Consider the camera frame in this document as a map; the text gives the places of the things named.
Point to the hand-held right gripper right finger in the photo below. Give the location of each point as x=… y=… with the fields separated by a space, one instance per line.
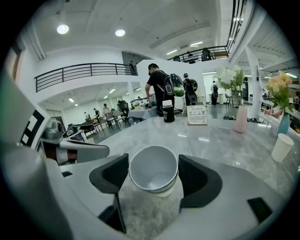
x=199 y=180

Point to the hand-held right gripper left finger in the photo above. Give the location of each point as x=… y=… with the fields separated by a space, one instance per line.
x=106 y=174

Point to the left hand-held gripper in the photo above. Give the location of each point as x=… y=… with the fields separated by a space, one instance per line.
x=25 y=164

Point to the white paper cup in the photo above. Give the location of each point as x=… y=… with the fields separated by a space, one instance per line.
x=282 y=147
x=152 y=167

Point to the grey dining chair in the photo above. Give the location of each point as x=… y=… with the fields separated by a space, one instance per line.
x=116 y=119

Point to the black office chair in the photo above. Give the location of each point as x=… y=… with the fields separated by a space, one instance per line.
x=123 y=107

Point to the wooden framed sign card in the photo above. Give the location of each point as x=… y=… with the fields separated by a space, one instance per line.
x=197 y=116

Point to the table with grey cloth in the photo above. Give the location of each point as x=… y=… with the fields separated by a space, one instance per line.
x=143 y=113

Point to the pink vase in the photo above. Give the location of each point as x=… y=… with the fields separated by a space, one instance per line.
x=241 y=119

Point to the black bottle with white cap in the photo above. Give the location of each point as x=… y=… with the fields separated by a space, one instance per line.
x=168 y=112

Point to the black balcony railing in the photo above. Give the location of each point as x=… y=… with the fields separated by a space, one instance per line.
x=199 y=52
x=82 y=71

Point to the blue vase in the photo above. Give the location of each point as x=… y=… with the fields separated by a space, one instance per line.
x=283 y=125

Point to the white flower bouquet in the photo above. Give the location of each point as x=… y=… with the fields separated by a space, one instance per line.
x=230 y=78

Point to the orange flower bouquet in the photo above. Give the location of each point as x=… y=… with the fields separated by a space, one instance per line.
x=280 y=90

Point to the round ceiling lamp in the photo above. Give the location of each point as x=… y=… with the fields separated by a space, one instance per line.
x=62 y=29
x=120 y=32

